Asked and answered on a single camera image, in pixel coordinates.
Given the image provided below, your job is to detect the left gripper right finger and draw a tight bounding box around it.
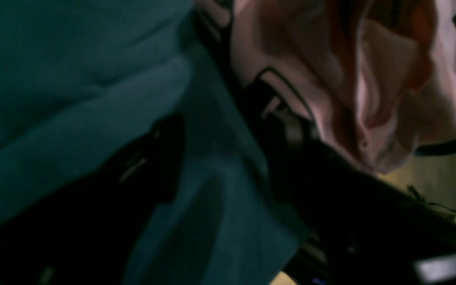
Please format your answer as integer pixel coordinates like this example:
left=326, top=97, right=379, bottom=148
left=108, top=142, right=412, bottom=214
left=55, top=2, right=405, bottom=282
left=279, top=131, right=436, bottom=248
left=244, top=80, right=456, bottom=285

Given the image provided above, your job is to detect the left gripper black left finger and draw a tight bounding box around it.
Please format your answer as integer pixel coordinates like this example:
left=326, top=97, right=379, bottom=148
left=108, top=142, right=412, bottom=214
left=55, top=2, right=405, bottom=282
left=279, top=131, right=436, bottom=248
left=0, top=113, right=185, bottom=285

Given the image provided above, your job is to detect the pink T-shirt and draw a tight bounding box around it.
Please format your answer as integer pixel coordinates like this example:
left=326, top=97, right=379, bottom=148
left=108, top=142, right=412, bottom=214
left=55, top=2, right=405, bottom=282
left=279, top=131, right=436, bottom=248
left=194, top=0, right=456, bottom=175

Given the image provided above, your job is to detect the teal table cloth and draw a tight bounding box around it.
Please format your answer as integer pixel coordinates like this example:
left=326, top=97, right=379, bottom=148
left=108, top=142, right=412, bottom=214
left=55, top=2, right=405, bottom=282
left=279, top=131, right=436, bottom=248
left=0, top=0, right=309, bottom=285

